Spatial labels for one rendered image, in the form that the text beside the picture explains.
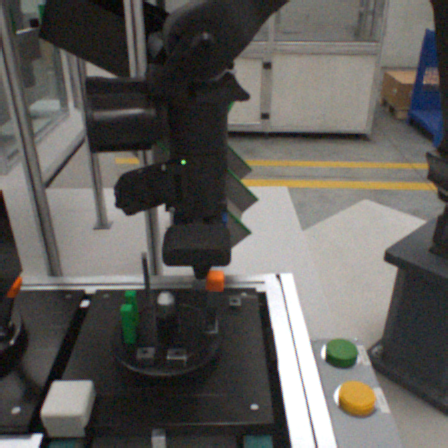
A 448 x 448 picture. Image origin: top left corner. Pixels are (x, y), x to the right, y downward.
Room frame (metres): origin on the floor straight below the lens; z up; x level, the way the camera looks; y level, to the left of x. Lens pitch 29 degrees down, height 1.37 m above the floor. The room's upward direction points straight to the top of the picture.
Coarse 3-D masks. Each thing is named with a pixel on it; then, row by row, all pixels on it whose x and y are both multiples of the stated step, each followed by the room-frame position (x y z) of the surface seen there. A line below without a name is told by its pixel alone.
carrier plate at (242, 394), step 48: (240, 288) 0.54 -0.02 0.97; (96, 336) 0.44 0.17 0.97; (240, 336) 0.44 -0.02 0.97; (96, 384) 0.36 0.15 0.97; (192, 384) 0.36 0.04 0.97; (240, 384) 0.36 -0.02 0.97; (96, 432) 0.31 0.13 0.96; (144, 432) 0.31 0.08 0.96; (192, 432) 0.31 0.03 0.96; (240, 432) 0.31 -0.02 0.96
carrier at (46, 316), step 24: (24, 312) 0.49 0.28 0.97; (48, 312) 0.49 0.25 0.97; (72, 312) 0.49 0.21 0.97; (0, 336) 0.41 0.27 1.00; (24, 336) 0.44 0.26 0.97; (48, 336) 0.44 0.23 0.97; (72, 336) 0.46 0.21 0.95; (0, 360) 0.39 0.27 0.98; (24, 360) 0.40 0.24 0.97; (48, 360) 0.40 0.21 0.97; (0, 384) 0.36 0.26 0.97; (24, 384) 0.36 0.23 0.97; (48, 384) 0.37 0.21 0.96; (0, 408) 0.33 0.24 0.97; (24, 408) 0.33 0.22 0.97; (0, 432) 0.30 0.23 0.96; (24, 432) 0.30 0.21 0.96
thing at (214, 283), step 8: (216, 272) 0.43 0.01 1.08; (192, 280) 0.43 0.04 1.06; (200, 280) 0.43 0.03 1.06; (208, 280) 0.42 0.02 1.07; (216, 280) 0.42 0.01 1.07; (192, 288) 0.42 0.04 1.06; (200, 288) 0.42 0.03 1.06; (208, 288) 0.42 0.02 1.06; (216, 288) 0.42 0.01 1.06; (208, 296) 0.43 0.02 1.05; (216, 296) 0.42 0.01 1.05; (208, 304) 0.42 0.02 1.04; (216, 304) 0.42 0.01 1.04; (208, 312) 0.42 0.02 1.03; (216, 312) 0.42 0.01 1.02; (208, 320) 0.42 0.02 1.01; (208, 328) 0.42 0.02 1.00
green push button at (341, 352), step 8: (328, 344) 0.42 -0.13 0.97; (336, 344) 0.42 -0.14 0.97; (344, 344) 0.42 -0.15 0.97; (352, 344) 0.42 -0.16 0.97; (328, 352) 0.41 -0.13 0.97; (336, 352) 0.41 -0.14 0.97; (344, 352) 0.41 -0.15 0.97; (352, 352) 0.41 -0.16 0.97; (336, 360) 0.40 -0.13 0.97; (344, 360) 0.40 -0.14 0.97; (352, 360) 0.40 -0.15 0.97
